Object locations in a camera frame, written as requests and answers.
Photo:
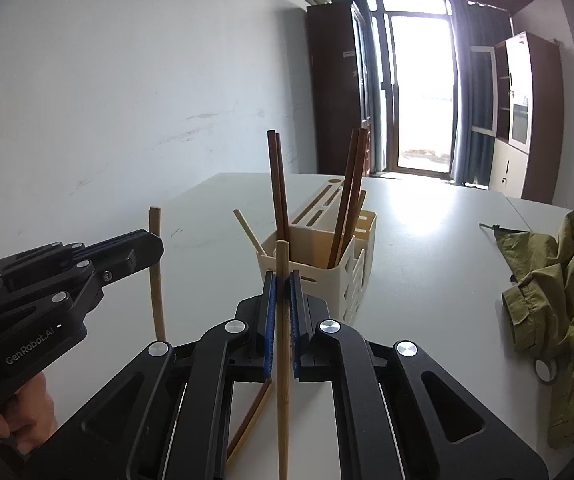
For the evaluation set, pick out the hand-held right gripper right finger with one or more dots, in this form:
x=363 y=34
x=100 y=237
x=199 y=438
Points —
x=294 y=330

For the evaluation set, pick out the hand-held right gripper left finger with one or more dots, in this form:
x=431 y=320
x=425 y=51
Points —
x=268 y=330

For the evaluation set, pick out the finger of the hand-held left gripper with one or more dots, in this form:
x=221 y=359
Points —
x=67 y=252
x=132 y=257

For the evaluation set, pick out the light bamboo chopstick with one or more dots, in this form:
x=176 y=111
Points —
x=283 y=410
x=157 y=305
x=247 y=230

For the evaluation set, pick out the cream plastic utensil holder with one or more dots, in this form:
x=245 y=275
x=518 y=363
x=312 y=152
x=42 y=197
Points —
x=337 y=285

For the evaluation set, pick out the dark brown wooden chopstick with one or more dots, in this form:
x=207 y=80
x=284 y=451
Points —
x=273 y=170
x=283 y=195
x=359 y=175
x=348 y=185

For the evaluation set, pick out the person's left hand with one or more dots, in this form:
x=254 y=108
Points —
x=24 y=415

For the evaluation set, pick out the black zip tie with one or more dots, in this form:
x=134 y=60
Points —
x=487 y=226

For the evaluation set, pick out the tape roll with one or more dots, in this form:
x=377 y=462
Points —
x=538 y=370

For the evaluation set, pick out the grey blue curtain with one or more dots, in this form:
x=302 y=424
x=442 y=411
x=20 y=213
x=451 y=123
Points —
x=479 y=160

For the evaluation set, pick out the glass balcony door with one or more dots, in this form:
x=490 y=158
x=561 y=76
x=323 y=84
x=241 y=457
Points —
x=424 y=85

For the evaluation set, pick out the white and brown cabinet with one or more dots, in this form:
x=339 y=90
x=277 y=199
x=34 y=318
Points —
x=522 y=110

